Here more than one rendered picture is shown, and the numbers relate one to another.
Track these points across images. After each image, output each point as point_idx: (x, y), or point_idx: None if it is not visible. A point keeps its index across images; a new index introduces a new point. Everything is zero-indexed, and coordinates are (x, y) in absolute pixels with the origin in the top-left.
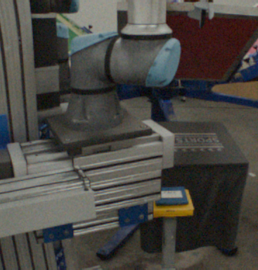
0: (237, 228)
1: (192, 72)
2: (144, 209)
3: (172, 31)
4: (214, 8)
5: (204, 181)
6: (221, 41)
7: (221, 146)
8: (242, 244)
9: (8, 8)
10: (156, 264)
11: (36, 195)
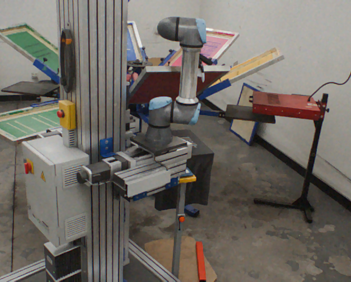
0: (209, 191)
1: (171, 98)
2: (176, 178)
3: (171, 80)
4: None
5: (190, 164)
6: None
7: (195, 145)
8: (201, 208)
9: (118, 87)
10: (146, 226)
11: (147, 174)
